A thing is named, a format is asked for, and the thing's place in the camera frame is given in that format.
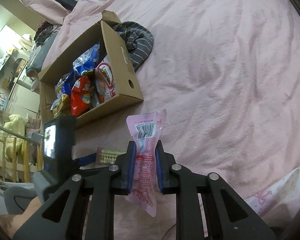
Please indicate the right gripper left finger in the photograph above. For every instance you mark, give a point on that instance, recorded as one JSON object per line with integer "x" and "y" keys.
{"x": 83, "y": 207}

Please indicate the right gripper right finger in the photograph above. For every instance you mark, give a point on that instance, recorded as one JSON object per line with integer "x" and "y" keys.
{"x": 207, "y": 207}

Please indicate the white yellow chip bag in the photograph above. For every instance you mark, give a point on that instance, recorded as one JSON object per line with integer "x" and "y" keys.
{"x": 58, "y": 107}

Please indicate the pink sachet with barcode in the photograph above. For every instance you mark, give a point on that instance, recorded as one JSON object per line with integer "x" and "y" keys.
{"x": 145, "y": 130}

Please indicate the blue white snack bag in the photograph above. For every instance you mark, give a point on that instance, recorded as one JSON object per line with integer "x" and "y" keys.
{"x": 87, "y": 61}

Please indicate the bare forearm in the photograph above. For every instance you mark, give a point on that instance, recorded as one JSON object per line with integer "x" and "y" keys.
{"x": 11, "y": 223}

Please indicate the red wafer snack bar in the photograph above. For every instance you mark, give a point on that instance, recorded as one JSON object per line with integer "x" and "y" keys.
{"x": 107, "y": 157}

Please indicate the wooden stair railing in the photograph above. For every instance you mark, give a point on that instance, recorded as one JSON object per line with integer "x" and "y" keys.
{"x": 20, "y": 157}

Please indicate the red snack bag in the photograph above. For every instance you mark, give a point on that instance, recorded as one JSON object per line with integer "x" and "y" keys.
{"x": 80, "y": 96}

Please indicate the white kitchen cabinet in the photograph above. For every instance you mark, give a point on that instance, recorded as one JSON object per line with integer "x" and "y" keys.
{"x": 22, "y": 101}

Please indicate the blue yellow snack pack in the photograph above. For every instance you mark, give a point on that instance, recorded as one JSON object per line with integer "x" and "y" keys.
{"x": 67, "y": 83}

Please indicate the white red snack pack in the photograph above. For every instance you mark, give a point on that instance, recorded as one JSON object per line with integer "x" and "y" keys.
{"x": 104, "y": 81}

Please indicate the brown cardboard box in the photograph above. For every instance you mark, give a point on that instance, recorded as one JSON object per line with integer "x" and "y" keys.
{"x": 118, "y": 71}

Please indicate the pile of clothes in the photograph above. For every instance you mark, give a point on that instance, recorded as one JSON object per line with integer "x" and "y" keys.
{"x": 43, "y": 40}

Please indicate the grey striped cloth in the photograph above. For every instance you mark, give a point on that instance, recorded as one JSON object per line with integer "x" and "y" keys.
{"x": 138, "y": 40}

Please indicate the pink bed duvet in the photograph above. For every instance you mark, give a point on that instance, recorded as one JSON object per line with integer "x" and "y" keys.
{"x": 228, "y": 74}

